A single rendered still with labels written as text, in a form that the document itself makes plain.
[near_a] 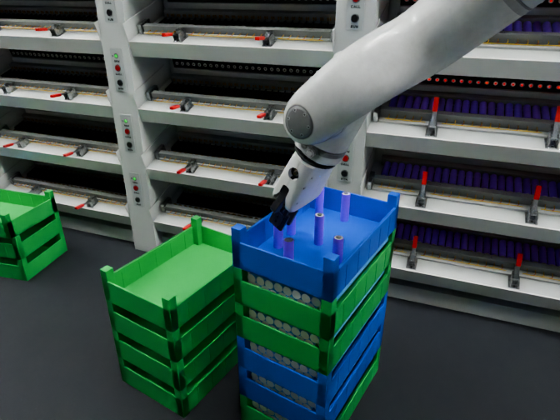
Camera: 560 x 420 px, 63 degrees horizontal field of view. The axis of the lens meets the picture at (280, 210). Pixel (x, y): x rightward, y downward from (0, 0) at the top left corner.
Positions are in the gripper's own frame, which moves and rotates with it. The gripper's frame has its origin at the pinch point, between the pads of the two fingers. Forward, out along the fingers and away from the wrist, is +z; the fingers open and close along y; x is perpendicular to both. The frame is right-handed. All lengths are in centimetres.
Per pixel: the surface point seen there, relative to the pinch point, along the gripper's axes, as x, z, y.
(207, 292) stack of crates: 4.6, 25.0, -6.5
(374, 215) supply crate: -10.5, 1.3, 20.6
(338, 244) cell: -11.6, -3.9, -0.6
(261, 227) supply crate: 2.4, 4.8, -1.3
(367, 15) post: 21, -25, 44
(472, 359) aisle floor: -49, 29, 38
